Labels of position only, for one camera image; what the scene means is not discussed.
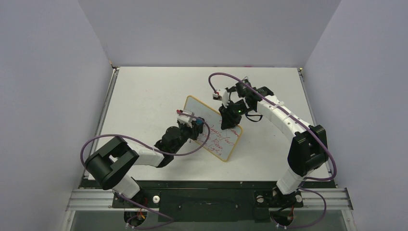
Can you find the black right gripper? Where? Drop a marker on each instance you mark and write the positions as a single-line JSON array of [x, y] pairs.
[[228, 120]]

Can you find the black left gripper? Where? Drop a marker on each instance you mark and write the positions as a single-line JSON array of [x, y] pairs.
[[194, 131]]

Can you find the blue whiteboard eraser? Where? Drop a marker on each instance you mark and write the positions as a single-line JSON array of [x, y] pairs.
[[199, 121]]

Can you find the yellow framed whiteboard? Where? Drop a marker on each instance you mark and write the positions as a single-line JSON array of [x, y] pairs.
[[220, 143]]

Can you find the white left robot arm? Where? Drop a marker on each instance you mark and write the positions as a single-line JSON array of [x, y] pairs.
[[109, 165]]

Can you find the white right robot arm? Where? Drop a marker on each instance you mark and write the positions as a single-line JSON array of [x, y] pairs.
[[308, 143]]

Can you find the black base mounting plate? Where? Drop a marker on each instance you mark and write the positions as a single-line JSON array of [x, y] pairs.
[[263, 201]]

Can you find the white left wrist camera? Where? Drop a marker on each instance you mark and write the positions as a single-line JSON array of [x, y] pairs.
[[185, 118]]

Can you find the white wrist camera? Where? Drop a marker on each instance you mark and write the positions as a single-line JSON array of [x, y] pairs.
[[223, 96], [185, 118]]

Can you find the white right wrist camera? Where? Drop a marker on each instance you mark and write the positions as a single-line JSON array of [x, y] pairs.
[[223, 96]]

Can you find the aluminium front rail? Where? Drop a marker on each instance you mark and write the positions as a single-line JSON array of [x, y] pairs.
[[100, 200]]

